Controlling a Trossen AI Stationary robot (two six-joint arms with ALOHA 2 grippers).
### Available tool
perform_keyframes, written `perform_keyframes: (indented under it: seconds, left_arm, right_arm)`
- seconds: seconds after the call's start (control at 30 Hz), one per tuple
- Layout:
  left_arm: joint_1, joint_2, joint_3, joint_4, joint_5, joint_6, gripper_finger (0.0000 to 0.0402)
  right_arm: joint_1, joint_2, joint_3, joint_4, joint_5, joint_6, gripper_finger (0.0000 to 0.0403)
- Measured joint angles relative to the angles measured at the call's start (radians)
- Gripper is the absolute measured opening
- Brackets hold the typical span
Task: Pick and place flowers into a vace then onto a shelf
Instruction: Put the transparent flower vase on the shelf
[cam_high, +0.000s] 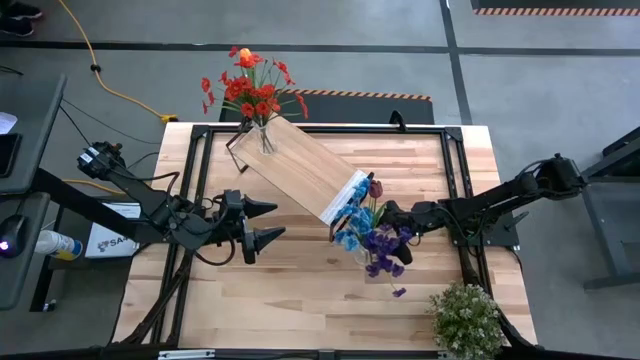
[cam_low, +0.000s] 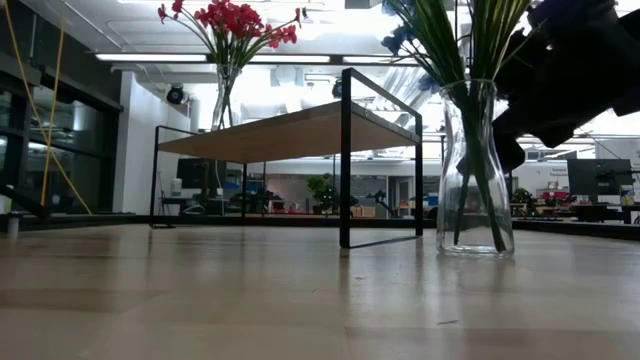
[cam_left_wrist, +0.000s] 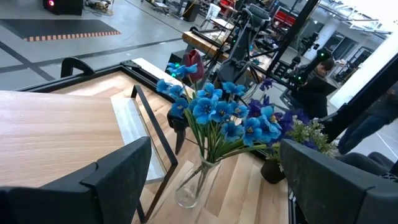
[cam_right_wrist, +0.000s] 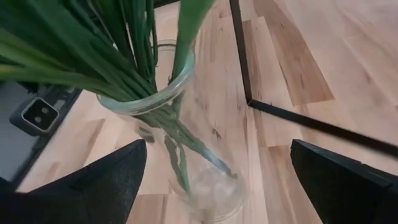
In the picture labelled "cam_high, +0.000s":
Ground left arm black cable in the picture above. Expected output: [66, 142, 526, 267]
[193, 238, 236, 267]

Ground potted plant small white flowers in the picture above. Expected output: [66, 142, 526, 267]
[428, 280, 506, 360]

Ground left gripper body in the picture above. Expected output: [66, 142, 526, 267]
[212, 188, 258, 266]

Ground silver metal bracket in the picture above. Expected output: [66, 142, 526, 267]
[158, 349, 216, 360]

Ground black computer mouse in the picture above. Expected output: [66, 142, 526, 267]
[0, 214, 29, 260]

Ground black metal table frame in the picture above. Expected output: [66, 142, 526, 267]
[112, 122, 539, 360]

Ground dark red artificial tulip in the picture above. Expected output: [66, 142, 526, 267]
[367, 178, 386, 226]

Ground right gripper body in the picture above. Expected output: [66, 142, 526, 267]
[384, 198, 445, 237]

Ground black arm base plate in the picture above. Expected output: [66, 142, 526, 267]
[452, 219, 521, 248]

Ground black phone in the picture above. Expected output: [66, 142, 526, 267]
[0, 132, 23, 179]

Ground wooden shelf black metal frame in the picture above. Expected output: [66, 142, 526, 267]
[224, 102, 375, 243]

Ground white spray can blue yellow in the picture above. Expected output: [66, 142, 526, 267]
[34, 229, 84, 262]

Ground black floor mat striped edge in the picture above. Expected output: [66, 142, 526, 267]
[469, 0, 640, 17]
[218, 86, 435, 126]

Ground orange artificial tulip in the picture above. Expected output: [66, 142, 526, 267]
[237, 46, 269, 146]

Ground grey metal stand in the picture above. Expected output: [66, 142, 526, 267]
[579, 124, 640, 292]

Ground clear glass vase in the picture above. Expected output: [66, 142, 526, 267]
[351, 244, 374, 267]
[253, 121, 278, 157]

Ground purple artificial flower bunch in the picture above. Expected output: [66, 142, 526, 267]
[362, 222, 416, 300]

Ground grey desk top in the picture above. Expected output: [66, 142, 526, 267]
[0, 192, 51, 311]
[0, 74, 68, 196]

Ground red artificial flower bunch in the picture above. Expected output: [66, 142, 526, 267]
[199, 44, 311, 151]
[219, 73, 284, 151]

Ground white printed cardboard box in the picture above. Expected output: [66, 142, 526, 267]
[84, 202, 144, 260]

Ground yellow power cable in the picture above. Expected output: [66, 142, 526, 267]
[57, 0, 179, 125]

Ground person's shoe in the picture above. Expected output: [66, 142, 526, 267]
[0, 17, 35, 39]
[7, 0, 44, 21]

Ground blue artificial flower bunch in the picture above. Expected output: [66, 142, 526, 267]
[331, 177, 375, 254]

